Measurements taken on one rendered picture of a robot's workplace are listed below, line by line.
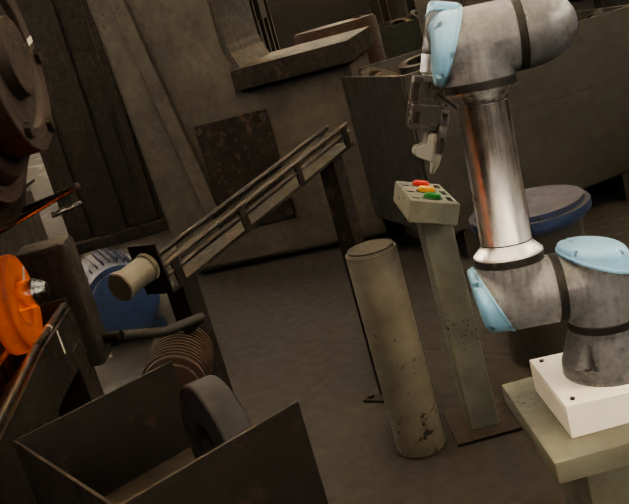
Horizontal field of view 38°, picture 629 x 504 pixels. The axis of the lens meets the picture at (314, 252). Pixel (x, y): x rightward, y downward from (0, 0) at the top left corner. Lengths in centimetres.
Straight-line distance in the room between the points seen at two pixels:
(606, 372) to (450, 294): 64
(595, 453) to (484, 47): 66
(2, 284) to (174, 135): 277
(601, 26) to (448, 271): 182
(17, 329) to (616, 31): 284
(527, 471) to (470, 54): 100
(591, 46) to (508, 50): 225
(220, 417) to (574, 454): 78
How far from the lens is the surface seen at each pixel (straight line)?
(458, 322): 216
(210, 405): 90
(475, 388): 223
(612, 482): 165
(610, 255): 154
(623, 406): 159
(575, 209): 239
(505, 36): 147
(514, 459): 215
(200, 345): 181
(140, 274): 178
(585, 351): 160
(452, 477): 213
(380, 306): 207
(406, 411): 217
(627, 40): 381
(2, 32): 137
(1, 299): 141
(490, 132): 149
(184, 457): 113
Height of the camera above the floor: 108
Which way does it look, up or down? 15 degrees down
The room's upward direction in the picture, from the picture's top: 16 degrees counter-clockwise
